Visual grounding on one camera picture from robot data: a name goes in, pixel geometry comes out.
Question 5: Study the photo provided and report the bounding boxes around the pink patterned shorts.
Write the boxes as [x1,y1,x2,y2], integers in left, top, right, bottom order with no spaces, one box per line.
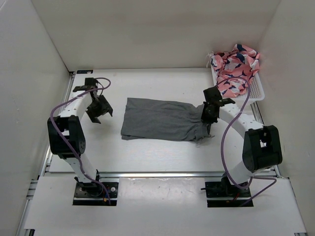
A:
[206,44,260,98]

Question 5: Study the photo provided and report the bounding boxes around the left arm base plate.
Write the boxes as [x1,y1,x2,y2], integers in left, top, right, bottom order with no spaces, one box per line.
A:
[72,181,119,207]

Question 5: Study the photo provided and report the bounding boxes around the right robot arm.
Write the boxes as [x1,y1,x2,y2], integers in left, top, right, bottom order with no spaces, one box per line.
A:
[201,87,283,197]

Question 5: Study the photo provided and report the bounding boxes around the aluminium left side rail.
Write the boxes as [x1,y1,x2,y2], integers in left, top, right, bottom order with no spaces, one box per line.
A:
[14,71,76,236]

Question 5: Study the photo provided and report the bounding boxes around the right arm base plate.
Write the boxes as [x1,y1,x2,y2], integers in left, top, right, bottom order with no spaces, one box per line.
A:
[200,181,253,208]

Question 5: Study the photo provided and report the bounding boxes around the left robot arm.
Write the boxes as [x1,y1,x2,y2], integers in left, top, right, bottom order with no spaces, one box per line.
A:
[47,77,113,197]

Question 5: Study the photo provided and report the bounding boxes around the aluminium front rail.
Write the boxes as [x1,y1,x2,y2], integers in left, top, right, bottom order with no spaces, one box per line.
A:
[100,172,223,178]

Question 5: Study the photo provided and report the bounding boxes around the aluminium right side rail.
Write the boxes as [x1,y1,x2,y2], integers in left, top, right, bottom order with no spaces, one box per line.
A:
[251,102,308,236]

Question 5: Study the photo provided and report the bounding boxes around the white plastic basket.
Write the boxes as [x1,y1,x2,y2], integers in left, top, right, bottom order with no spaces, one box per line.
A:
[210,62,266,105]

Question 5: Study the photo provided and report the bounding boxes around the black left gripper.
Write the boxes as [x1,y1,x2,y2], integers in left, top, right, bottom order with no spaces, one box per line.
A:
[86,95,113,124]

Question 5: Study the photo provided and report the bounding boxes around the grey shorts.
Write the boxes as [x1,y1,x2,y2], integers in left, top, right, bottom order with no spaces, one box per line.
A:
[121,98,211,142]

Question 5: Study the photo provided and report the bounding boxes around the aluminium rail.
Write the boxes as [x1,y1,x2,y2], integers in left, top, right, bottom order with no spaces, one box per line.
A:
[100,172,223,178]
[14,71,76,236]
[251,102,308,236]

